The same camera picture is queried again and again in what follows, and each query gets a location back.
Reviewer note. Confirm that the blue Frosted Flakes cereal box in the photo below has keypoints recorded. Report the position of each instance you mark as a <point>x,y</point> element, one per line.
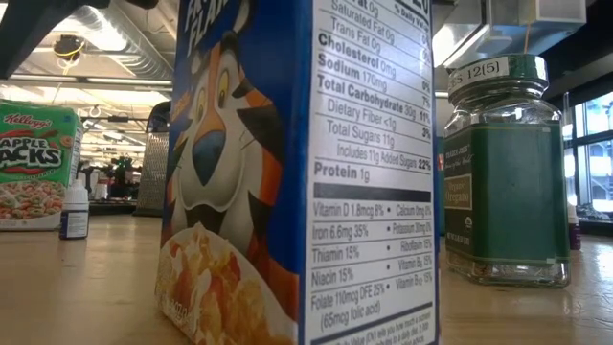
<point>249,144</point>

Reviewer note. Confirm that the green Apple Jacks cereal box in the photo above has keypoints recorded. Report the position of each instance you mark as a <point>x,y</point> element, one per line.
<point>33,158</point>

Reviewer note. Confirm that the distant black workbench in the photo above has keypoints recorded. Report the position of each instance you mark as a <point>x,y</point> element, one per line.
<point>112,206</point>

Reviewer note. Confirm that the green-lidded oregano glass jar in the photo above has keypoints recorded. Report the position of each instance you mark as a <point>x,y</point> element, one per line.
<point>507,191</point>

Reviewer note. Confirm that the small white-capped dropper bottle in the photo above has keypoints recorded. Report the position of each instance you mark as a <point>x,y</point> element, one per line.
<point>75,220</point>
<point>574,225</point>

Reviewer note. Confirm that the black ceiling-mounted device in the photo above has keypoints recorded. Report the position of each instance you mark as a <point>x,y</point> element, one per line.
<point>69,47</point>

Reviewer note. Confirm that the black-framed window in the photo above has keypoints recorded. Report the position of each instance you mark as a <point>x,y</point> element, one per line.
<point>594,158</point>

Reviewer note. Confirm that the silver spiral ventilation duct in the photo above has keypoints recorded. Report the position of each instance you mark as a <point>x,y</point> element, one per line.
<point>139,57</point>

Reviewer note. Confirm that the white rectangular ceiling duct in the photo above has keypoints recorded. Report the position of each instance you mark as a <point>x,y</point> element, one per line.
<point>479,33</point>

